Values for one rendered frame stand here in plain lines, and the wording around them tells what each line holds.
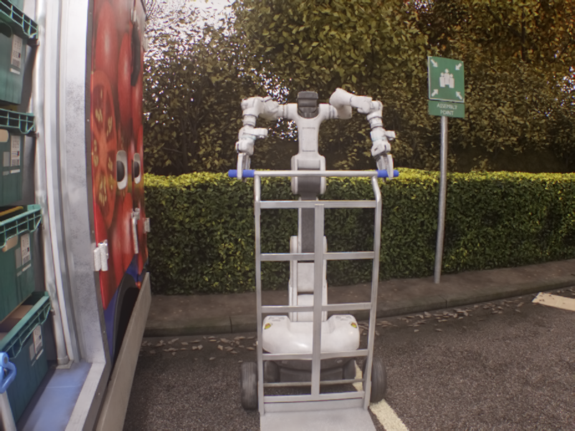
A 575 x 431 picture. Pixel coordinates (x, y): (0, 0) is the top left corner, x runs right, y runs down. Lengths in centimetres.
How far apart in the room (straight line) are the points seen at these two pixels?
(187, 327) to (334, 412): 136
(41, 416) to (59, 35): 110
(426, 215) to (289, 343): 230
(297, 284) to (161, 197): 141
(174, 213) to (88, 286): 219
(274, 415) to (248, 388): 21
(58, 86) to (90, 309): 70
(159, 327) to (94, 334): 174
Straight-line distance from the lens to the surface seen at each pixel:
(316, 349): 205
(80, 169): 132
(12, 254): 118
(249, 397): 216
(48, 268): 138
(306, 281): 269
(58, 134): 136
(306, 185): 255
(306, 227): 259
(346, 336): 231
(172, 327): 314
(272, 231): 359
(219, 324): 314
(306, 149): 263
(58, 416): 124
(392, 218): 399
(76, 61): 135
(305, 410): 226
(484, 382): 268
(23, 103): 141
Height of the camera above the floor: 132
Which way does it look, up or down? 9 degrees down
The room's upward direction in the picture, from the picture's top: straight up
